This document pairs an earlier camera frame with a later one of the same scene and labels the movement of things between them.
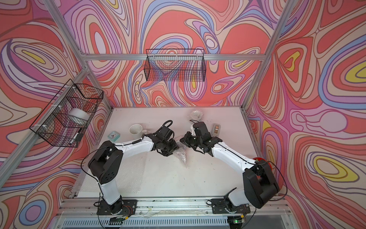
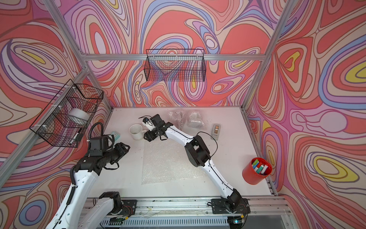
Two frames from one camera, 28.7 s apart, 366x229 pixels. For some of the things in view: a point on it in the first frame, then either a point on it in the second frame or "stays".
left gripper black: x=175 y=147 -> x=119 y=147
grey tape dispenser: x=215 y=130 stays
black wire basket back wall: x=177 y=65 stays
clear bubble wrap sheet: x=181 y=152 -> x=180 y=119
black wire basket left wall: x=63 y=121 stays
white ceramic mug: x=137 y=131 stays
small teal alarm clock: x=114 y=136 stays
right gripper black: x=185 y=139 -> x=149 y=135
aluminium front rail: x=170 y=207 stays
